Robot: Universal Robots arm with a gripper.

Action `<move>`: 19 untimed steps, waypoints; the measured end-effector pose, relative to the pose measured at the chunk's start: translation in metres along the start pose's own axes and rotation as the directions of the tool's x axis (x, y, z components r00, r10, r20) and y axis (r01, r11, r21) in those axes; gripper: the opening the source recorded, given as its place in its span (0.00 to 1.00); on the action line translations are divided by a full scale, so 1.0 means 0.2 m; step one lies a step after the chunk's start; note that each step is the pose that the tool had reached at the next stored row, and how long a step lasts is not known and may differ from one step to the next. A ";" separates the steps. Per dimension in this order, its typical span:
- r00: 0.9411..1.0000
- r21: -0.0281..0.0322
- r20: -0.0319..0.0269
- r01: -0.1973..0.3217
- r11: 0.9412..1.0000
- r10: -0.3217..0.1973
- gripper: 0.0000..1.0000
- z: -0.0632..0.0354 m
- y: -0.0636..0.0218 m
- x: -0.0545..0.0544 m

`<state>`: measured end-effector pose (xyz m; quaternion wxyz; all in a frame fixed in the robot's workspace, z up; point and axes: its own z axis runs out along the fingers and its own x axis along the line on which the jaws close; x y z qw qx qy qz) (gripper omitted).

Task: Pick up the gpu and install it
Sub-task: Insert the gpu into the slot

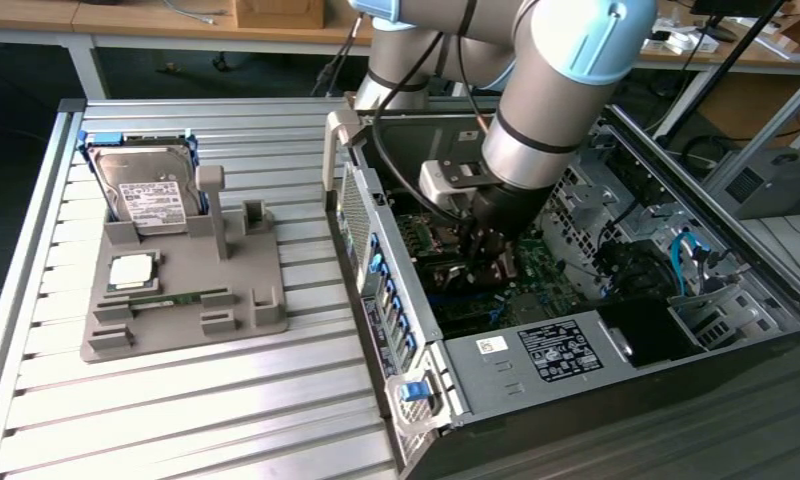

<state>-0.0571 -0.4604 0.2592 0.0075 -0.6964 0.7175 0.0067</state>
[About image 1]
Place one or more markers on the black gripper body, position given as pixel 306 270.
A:
pixel 507 210

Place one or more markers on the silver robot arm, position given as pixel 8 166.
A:
pixel 547 100

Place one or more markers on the CPU socket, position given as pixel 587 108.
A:
pixel 443 235

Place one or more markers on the grey metal disk bay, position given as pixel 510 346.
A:
pixel 594 200

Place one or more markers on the green motherboard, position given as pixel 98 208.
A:
pixel 554 270

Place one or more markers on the open black PC case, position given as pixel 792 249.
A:
pixel 434 140

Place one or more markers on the silver chipset heatsink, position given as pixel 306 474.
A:
pixel 530 307

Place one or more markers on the grey power supply unit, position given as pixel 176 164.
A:
pixel 494 380

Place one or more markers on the blue case latch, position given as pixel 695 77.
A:
pixel 414 391

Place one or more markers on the wooden desk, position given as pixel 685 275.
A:
pixel 667 57
pixel 40 20

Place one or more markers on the grey metal drive tray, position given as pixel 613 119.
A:
pixel 721 320

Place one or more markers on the grey computer tower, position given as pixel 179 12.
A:
pixel 774 190

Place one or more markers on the small white box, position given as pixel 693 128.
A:
pixel 697 44

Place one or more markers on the black slanted pole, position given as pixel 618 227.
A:
pixel 742 50

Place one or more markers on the black monitor with stand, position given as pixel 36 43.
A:
pixel 721 30

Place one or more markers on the grey plastic parts rack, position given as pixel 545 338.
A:
pixel 187 270

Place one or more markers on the closed cardboard box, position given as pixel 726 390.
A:
pixel 274 12

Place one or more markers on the green RAM stick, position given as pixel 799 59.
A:
pixel 167 301

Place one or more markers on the silver hard disk drive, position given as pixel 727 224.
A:
pixel 143 185

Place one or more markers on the silver CPU chip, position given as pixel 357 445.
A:
pixel 132 272

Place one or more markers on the blue disk caddy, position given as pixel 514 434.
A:
pixel 100 138

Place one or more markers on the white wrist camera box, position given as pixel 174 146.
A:
pixel 441 185

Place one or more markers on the aluminium profile frame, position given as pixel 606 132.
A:
pixel 789 111

